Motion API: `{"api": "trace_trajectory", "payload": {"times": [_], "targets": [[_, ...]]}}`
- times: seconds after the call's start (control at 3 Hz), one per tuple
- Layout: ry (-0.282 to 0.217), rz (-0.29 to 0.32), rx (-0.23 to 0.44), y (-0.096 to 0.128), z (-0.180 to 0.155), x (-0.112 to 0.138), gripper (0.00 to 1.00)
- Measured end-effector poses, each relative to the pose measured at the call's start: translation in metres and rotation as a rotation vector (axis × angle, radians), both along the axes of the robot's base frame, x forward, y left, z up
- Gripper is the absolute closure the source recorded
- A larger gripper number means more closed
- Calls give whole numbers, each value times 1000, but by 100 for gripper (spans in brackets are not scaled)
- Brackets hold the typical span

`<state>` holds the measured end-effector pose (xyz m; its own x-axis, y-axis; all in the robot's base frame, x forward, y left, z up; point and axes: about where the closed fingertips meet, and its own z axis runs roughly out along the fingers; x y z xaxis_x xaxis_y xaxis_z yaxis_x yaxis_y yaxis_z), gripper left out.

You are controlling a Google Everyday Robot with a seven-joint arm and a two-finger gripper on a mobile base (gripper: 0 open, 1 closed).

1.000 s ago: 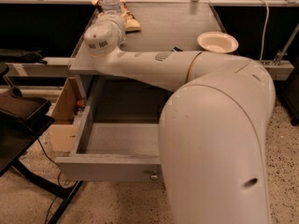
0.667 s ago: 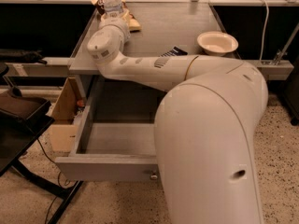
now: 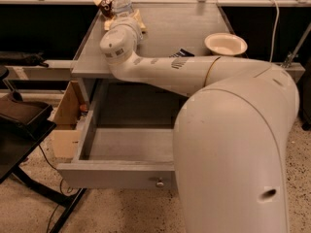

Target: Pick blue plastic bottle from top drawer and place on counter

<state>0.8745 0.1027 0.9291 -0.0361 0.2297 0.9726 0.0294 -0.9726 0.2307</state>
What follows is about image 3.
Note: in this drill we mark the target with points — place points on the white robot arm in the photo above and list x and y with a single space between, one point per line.
230 137

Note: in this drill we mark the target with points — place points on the grey open top drawer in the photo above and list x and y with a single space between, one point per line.
126 151

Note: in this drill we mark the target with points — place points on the round metal drawer knob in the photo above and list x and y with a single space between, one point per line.
160 183

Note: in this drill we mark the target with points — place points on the grey cabinet with counter top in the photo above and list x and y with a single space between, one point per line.
162 26

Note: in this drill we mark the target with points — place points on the dark blue snack packet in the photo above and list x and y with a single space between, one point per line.
183 53

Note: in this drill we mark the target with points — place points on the white bowl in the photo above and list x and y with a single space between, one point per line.
225 44

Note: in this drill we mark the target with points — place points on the cardboard box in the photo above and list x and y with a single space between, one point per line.
69 119

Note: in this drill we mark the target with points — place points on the chip bag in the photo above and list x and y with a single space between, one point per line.
105 6

